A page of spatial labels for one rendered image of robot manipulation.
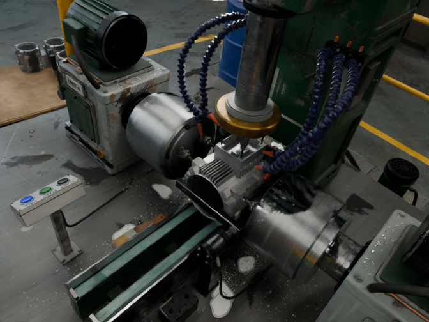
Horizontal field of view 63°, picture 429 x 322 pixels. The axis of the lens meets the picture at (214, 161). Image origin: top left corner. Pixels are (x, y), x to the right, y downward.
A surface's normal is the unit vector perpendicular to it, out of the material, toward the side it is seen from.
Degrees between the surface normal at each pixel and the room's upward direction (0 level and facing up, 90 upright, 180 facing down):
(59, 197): 67
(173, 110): 9
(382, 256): 0
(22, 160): 0
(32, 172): 0
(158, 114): 28
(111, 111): 90
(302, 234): 43
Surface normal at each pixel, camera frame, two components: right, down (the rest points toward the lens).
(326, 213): 0.00, -0.65
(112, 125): 0.72, 0.52
